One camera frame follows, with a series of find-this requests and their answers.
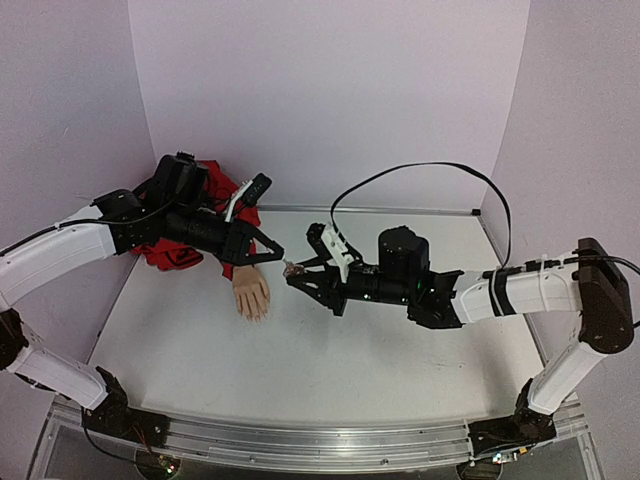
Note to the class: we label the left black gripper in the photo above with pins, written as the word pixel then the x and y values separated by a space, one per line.
pixel 236 248

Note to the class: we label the red cloth jacket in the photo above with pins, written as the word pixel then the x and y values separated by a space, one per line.
pixel 185 251

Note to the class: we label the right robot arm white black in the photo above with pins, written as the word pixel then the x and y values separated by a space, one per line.
pixel 587 281

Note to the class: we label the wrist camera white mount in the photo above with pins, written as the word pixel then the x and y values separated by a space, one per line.
pixel 247 195
pixel 326 241

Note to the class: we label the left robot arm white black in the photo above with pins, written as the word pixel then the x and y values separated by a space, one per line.
pixel 178 205

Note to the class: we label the mannequin hand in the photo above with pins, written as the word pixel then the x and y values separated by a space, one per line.
pixel 251 293

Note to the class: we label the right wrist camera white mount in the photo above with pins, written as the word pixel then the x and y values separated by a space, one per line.
pixel 326 241

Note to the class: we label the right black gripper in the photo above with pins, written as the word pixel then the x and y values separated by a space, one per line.
pixel 338 288

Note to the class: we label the aluminium front rail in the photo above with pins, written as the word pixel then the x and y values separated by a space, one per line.
pixel 317 449

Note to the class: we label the nail polish glass bottle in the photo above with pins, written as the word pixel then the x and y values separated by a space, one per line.
pixel 292 269

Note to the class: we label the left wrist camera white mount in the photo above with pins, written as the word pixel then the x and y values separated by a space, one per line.
pixel 247 195

